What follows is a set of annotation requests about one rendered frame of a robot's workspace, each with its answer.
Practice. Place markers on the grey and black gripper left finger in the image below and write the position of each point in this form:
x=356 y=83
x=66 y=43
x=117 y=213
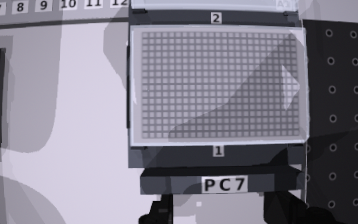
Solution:
x=161 y=212

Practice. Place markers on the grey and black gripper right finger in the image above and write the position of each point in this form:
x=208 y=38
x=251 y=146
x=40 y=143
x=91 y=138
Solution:
x=282 y=207

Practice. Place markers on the dark grey plate carrier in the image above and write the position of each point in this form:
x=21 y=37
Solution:
x=220 y=169

